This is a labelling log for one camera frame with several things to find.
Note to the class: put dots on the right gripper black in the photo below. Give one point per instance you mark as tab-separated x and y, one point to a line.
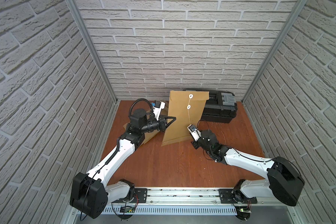
193	143

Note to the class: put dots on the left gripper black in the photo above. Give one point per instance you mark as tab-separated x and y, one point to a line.
162	124

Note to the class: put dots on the brown kraft file bag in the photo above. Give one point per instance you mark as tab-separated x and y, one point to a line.
187	107
137	130

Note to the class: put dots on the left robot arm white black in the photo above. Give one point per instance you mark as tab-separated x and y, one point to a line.
102	173

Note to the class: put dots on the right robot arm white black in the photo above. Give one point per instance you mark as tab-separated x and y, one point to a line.
280	179

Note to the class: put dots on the black grey plastic toolbox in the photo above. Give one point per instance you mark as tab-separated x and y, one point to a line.
221	107

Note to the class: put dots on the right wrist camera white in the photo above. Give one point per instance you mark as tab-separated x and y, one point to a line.
195	133

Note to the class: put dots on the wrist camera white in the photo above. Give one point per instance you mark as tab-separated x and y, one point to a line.
195	133
157	107

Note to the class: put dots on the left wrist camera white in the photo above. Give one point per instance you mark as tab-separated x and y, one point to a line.
157	107

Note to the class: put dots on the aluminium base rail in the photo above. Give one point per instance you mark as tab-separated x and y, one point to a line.
182	196

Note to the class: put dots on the left aluminium corner post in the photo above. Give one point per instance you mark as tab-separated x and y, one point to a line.
90	45

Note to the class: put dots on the aluminium corner post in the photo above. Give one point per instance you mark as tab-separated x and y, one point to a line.
90	45
298	7

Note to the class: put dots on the right aluminium corner post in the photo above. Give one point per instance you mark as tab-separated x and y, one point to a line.
298	7

